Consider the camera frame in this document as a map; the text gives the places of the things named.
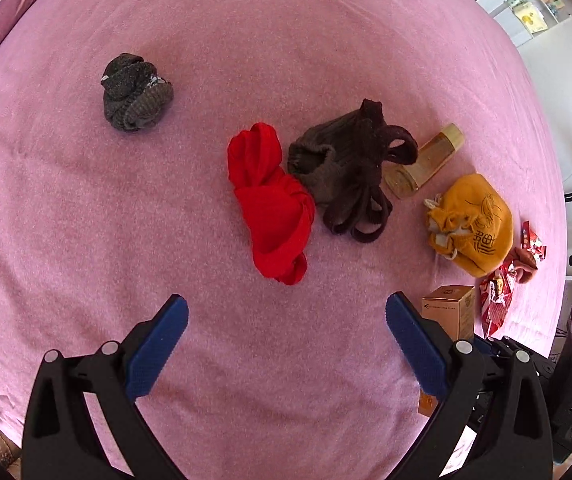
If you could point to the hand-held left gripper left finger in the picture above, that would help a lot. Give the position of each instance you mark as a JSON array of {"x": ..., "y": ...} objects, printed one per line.
[{"x": 158, "y": 345}]

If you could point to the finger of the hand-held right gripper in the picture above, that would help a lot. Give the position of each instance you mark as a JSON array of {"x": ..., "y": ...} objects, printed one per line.
[{"x": 508, "y": 344}]

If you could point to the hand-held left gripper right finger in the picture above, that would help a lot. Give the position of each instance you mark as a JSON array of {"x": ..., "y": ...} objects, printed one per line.
[{"x": 416, "y": 345}]

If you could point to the long red candy wrapper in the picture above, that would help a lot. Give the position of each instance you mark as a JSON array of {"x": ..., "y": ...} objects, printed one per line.
[{"x": 496, "y": 302}]

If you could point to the orange-brown sock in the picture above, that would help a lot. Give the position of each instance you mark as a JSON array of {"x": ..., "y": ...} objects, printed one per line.
[{"x": 523, "y": 265}]

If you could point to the brown cardboard box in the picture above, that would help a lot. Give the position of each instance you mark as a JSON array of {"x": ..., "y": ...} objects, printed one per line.
[{"x": 448, "y": 310}]

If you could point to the small red candy wrapper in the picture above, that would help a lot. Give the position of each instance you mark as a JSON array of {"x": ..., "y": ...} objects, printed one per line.
[{"x": 532, "y": 242}]

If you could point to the red rolled socks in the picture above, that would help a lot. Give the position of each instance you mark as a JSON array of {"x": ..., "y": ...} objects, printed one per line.
[{"x": 271, "y": 205}]

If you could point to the glass bottle with yellow lid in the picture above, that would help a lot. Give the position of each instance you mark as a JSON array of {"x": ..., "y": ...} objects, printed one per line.
[{"x": 426, "y": 160}]

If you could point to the dark brown rolled socks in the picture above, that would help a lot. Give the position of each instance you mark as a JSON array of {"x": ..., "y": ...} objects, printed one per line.
[{"x": 346, "y": 160}]

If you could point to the grey rolled socks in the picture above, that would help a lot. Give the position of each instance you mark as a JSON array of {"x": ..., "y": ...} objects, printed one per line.
[{"x": 133, "y": 92}]

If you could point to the pink blanket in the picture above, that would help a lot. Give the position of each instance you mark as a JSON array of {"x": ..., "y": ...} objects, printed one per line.
[{"x": 215, "y": 35}]

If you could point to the yellow picture card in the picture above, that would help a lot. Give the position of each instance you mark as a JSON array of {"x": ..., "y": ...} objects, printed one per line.
[{"x": 533, "y": 20}]

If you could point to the green picture card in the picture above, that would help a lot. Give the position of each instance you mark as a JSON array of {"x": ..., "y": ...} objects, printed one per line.
[{"x": 517, "y": 1}]

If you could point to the pale picture card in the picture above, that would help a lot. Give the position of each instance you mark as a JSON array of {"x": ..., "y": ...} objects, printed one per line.
[{"x": 550, "y": 0}]

